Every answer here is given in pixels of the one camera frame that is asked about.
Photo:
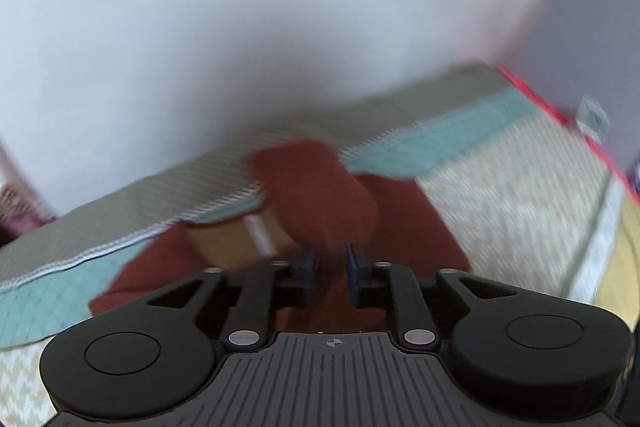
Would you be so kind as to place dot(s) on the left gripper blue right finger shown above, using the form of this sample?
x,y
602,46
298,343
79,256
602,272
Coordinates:
x,y
395,290

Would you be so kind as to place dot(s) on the patterned beige teal quilt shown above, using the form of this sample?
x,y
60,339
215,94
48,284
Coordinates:
x,y
527,199

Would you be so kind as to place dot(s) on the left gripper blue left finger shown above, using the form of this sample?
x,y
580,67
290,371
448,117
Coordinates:
x,y
256,297

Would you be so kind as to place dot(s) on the pink bed sheet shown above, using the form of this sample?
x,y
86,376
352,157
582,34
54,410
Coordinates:
x,y
564,120

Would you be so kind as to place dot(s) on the dark red knit sweater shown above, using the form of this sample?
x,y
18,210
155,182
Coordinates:
x,y
310,201

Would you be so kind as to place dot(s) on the pink satin lace curtain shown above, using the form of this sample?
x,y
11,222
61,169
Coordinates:
x,y
22,209

